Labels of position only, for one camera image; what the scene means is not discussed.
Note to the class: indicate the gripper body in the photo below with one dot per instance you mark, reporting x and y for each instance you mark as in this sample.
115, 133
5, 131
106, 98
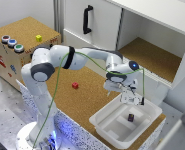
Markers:
128, 94

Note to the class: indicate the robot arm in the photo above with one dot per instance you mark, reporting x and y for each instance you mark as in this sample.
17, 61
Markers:
42, 86

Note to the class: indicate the white plastic box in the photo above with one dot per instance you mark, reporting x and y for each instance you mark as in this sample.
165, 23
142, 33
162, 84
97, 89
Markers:
125, 123

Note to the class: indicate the wooden drawer box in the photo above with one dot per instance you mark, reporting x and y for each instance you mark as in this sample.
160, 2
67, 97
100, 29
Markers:
18, 50

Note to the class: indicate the purple block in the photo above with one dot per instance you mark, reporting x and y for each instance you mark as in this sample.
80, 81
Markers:
130, 117

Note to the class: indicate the pink block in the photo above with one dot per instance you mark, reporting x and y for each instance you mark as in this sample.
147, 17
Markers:
75, 85

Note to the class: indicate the white cabinet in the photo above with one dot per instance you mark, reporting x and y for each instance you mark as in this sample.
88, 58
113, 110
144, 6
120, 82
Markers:
152, 43

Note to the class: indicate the white sliding door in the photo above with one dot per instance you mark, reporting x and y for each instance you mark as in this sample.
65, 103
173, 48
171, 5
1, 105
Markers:
92, 23

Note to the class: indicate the yellow block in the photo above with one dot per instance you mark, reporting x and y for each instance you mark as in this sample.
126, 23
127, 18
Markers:
39, 38

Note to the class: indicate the green button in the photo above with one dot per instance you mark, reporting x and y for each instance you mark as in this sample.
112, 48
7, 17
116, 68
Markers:
18, 47

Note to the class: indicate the blue button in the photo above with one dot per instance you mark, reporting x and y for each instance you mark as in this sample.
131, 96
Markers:
12, 42

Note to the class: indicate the red button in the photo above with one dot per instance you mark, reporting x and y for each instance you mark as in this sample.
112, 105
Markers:
6, 39

